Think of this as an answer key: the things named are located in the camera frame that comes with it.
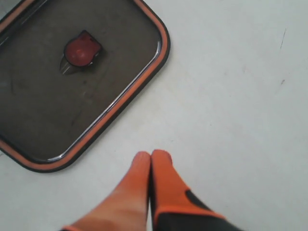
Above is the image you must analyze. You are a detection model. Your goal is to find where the dark lunchbox lid orange seal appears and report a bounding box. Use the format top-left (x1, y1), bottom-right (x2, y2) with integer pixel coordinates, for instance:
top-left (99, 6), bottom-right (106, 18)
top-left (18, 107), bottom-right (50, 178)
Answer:
top-left (0, 0), bottom-right (170, 173)

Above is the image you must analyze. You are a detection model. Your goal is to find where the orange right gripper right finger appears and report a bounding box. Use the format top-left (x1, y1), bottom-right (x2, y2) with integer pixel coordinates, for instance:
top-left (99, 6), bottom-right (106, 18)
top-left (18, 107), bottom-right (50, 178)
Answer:
top-left (150, 149), bottom-right (228, 231)

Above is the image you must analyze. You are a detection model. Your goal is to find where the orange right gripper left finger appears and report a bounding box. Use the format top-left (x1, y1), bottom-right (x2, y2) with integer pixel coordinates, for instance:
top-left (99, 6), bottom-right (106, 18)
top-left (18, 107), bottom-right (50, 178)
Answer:
top-left (63, 152), bottom-right (151, 231)

